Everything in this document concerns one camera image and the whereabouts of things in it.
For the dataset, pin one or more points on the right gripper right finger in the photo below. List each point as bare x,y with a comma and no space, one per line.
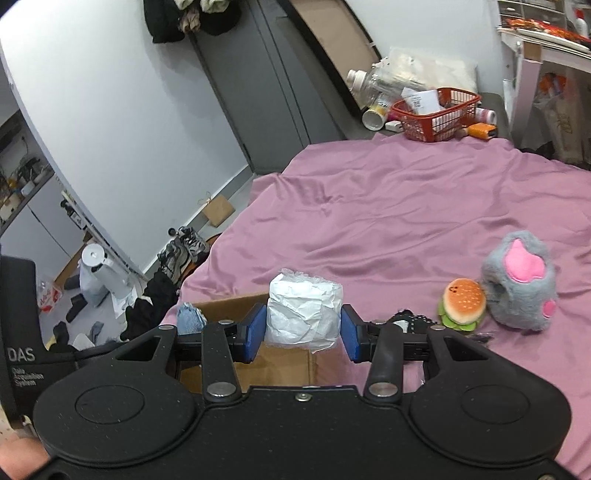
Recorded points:
386,347

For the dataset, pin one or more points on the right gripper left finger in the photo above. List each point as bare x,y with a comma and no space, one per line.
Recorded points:
216,349

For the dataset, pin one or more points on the blue denim pouch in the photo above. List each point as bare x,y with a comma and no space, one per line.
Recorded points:
189,320

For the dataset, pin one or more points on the white soft wad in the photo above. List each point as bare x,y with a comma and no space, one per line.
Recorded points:
303,312

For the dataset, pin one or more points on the burger plush toy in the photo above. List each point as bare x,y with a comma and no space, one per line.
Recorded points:
463,305

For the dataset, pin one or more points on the grey pink paw plush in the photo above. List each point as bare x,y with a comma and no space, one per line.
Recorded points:
519,280

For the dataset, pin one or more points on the person hand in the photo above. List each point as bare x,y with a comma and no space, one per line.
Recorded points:
20,457

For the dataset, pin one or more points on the cardboard box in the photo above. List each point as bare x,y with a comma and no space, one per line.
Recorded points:
272,366

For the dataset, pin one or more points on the black clothes pile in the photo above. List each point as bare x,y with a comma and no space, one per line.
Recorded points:
148,310

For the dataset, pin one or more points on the grey sneakers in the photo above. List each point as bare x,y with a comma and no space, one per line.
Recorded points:
184,249

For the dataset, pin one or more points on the white humidifier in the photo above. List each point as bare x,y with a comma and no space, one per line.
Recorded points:
108,272

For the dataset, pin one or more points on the pink bed sheet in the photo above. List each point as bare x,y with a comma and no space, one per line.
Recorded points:
394,221

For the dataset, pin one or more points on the brown paper bag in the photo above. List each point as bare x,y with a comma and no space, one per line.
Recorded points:
217,209

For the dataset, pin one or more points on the white cup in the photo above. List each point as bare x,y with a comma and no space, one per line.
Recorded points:
376,117

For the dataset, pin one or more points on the orange bottle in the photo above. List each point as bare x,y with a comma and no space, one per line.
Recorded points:
483,131

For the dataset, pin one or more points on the red plastic basket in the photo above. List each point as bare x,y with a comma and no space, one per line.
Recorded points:
436,115

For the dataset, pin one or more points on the grey door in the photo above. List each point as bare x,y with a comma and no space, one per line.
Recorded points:
270,90

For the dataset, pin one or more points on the clear plastic bags pile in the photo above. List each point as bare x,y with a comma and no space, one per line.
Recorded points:
417,71

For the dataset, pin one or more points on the framed board leaning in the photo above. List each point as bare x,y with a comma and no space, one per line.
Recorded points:
338,40

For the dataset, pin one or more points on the hanging clothes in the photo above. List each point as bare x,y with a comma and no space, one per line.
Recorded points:
170,21

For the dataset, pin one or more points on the white desk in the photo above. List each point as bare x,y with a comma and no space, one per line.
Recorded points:
529,52

